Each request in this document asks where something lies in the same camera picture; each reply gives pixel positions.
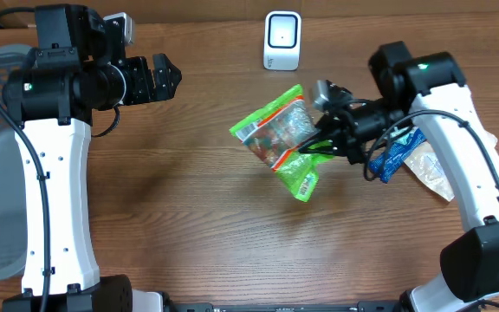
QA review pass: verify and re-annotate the beige cookie pouch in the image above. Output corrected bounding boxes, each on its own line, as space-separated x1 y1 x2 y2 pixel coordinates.
403 129 498 203

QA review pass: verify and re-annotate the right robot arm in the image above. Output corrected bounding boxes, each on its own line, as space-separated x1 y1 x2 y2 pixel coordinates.
300 42 499 311

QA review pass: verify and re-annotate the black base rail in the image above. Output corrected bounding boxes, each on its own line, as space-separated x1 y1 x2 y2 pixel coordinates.
164 301 405 312

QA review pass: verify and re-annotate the green Haribo candy bag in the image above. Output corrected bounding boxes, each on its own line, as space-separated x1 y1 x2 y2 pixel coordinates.
230 84 333 202

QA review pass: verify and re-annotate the blue snack packet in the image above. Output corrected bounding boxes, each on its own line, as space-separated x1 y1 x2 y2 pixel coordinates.
368 127 425 183

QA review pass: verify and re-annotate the white barcode scanner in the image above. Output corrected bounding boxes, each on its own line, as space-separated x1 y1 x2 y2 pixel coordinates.
263 10 301 71

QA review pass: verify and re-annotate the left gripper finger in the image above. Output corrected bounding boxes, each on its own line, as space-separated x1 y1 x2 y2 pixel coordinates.
152 53 182 81
152 75 182 101

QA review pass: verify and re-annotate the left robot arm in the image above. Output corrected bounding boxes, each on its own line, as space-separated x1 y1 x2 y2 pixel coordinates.
3 4 182 312

